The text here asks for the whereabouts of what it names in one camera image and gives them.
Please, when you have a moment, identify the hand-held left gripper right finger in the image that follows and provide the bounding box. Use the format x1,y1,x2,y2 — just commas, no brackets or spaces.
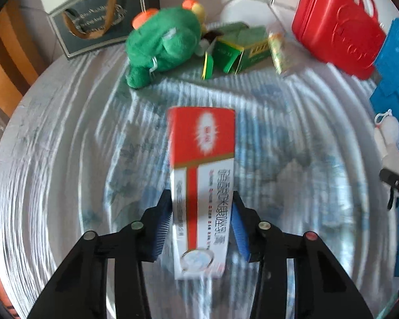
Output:
231,193,375,319

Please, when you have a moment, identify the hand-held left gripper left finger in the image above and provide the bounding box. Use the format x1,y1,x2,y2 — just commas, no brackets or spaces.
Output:
27,189,173,319

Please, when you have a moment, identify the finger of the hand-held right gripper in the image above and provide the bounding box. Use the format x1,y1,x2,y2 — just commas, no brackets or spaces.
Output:
379,169,399,196

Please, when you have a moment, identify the white plush toy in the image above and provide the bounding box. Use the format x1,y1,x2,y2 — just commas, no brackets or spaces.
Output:
374,109,399,210

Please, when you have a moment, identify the red and white medicine box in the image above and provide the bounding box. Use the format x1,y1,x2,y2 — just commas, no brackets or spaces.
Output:
167,106,236,280

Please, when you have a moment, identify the blue plastic crate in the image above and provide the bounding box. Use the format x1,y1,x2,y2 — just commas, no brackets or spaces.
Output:
369,18,399,278

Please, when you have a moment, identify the red toy suitcase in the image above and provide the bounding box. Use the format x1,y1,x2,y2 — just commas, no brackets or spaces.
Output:
292,0,386,80

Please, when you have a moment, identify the gold foil packet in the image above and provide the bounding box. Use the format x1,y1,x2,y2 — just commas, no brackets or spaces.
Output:
269,32,291,75

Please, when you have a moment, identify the open green carton box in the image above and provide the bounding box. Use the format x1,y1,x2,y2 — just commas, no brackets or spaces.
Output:
202,26,274,80

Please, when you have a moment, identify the green plush toy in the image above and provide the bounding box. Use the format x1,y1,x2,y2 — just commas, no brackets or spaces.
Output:
125,0,207,90

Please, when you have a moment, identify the dark green carton box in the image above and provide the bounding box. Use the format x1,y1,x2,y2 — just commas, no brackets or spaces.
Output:
216,22,250,37

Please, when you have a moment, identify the dark gift bag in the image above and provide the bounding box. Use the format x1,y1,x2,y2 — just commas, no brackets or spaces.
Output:
47,0,160,60

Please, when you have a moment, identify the curved wooden wall frame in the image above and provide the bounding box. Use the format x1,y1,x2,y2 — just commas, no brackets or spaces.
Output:
0,0,50,117

